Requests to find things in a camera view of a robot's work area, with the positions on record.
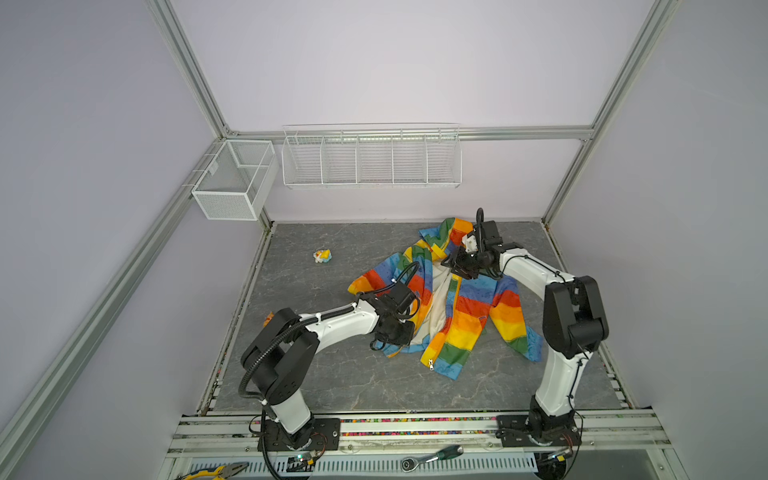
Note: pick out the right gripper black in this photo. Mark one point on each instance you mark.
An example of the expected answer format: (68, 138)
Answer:
(455, 263)

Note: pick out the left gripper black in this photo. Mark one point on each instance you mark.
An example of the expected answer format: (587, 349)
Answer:
(405, 339)

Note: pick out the rainbow striped jacket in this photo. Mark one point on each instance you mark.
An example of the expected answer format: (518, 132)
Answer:
(454, 311)

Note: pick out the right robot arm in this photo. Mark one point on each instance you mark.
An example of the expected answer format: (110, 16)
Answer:
(574, 324)

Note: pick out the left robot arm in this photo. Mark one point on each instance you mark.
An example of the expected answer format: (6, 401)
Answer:
(277, 361)

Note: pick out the small yellow duck toy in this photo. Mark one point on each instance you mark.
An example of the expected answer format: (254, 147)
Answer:
(322, 256)

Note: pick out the white mesh box basket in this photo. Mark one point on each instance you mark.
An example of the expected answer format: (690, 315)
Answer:
(237, 180)

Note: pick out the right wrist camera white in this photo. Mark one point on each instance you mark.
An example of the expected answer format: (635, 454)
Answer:
(469, 243)

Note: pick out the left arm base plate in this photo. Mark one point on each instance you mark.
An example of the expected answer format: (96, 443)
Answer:
(323, 433)

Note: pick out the long white wire basket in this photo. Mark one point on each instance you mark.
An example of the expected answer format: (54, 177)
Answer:
(372, 155)

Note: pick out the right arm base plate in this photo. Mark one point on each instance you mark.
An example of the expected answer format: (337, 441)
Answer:
(538, 431)

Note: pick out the white slotted cable duct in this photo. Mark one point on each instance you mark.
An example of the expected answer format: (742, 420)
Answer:
(472, 464)

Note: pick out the yellow handled pliers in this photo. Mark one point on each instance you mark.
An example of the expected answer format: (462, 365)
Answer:
(222, 472)

